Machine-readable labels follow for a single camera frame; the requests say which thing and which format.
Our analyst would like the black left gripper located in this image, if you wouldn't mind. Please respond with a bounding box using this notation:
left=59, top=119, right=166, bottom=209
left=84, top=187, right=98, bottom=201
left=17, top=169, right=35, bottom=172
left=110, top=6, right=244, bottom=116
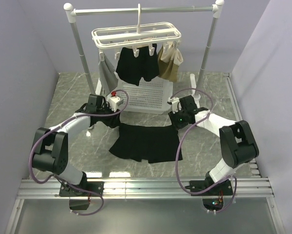
left=97, top=102, right=121, bottom=128

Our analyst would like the black underwear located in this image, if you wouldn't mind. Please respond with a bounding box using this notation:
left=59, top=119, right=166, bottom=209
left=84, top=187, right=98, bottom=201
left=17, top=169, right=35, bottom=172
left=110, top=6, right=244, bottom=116
left=116, top=44, right=159, bottom=86
left=109, top=123, right=180, bottom=164

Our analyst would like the white clip hanger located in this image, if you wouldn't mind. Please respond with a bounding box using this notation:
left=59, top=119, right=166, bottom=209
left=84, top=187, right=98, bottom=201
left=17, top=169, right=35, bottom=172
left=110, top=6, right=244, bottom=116
left=91, top=5, right=182, bottom=61

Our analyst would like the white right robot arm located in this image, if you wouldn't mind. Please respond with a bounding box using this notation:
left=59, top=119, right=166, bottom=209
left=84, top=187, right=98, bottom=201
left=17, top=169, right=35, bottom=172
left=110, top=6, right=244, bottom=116
left=168, top=96, right=259, bottom=195

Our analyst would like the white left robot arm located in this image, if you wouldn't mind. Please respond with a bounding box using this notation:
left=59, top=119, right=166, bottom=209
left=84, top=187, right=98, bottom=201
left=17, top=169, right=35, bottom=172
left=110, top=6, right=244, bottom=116
left=28, top=92, right=124, bottom=196

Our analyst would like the hanging grey underwear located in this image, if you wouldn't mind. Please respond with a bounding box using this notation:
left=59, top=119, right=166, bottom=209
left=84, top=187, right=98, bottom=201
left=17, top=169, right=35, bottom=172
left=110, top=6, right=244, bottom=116
left=98, top=53, right=118, bottom=95

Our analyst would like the hanging black underwear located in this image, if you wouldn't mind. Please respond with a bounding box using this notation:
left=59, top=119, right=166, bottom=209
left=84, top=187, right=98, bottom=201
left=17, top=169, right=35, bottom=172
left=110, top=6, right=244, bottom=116
left=116, top=44, right=159, bottom=86

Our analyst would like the hanging beige underwear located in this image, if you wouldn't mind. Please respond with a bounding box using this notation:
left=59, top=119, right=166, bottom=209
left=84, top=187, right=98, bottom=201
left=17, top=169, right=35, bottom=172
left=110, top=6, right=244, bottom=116
left=157, top=42, right=184, bottom=82

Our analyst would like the white perforated plastic basket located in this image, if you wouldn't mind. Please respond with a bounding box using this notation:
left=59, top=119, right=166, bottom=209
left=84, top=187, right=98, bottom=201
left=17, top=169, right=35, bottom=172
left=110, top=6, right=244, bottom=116
left=115, top=77, right=173, bottom=115

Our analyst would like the white metal drying rack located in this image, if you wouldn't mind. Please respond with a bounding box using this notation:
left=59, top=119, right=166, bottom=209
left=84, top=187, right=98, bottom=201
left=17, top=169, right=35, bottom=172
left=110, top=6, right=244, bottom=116
left=63, top=0, right=225, bottom=130

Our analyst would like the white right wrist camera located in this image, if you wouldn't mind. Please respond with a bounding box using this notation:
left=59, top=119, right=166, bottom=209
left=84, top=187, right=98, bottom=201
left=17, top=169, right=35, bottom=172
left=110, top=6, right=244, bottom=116
left=167, top=97, right=182, bottom=114

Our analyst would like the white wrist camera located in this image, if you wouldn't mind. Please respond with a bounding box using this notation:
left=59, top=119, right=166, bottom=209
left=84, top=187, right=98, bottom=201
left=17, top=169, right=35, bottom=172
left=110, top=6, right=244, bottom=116
left=107, top=91, right=124, bottom=112
left=167, top=97, right=182, bottom=114

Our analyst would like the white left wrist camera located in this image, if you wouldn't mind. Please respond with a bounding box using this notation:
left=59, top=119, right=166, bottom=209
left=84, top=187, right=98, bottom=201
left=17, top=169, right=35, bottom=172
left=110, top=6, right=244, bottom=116
left=107, top=91, right=124, bottom=112

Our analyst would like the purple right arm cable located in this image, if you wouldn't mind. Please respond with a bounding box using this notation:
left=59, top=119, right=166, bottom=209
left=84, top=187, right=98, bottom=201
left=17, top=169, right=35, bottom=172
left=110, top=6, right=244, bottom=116
left=169, top=87, right=237, bottom=215

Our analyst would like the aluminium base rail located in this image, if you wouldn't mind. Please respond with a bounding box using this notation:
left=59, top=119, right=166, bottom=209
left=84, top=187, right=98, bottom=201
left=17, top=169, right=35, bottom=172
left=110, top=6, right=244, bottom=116
left=16, top=177, right=274, bottom=199

